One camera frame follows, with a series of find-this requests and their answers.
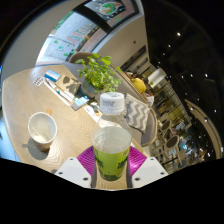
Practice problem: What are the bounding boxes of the printed paper leaflets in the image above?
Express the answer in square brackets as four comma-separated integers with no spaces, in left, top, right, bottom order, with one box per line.
[83,103,103,123]

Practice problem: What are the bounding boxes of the brown paper cup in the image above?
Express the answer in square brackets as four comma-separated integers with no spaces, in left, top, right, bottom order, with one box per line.
[27,109,58,153]

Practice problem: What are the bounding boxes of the group of ceiling lights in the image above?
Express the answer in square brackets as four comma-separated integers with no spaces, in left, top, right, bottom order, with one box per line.
[146,29,224,128]

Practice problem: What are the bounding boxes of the grey white chevron cushion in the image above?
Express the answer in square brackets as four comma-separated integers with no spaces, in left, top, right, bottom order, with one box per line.
[122,93,152,134]

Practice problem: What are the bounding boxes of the brown paper sheet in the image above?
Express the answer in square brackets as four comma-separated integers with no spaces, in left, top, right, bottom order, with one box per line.
[54,73,82,96]

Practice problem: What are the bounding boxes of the green potted plant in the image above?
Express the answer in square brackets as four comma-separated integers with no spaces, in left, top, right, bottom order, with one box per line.
[74,53,123,99]

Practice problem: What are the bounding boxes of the person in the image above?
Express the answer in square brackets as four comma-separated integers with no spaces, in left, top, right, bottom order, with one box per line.
[130,73,148,94]

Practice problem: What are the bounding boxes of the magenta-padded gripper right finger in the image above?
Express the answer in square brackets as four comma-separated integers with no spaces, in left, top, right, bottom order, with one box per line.
[126,145,170,188]

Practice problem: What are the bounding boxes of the small blue white box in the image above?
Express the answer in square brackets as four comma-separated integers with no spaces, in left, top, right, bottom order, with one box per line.
[44,69,62,83]

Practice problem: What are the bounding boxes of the grey curved sofa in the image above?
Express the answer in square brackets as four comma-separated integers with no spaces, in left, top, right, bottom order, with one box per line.
[68,52,159,148]

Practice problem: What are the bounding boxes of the round food window poster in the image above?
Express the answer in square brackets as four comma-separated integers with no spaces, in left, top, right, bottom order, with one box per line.
[98,0,123,14]

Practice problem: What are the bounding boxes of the white blue pen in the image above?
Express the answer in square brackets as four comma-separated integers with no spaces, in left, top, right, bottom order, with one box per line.
[44,79,75,103]

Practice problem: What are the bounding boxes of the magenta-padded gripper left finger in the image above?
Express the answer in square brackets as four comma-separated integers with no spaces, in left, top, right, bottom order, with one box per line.
[54,145,98,188]

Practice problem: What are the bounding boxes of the group of wooden dining chairs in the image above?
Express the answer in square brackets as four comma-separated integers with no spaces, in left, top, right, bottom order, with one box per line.
[156,116,208,168]

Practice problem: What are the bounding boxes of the small blister pack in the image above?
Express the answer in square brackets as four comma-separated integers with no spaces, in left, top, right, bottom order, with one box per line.
[32,76,45,87]

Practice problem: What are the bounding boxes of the clear green-labelled drink bottle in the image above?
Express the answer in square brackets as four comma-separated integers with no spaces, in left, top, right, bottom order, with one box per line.
[91,92,133,182]

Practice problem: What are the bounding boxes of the light blue tissue pack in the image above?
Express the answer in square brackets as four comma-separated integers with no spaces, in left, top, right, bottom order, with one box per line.
[71,95,90,112]

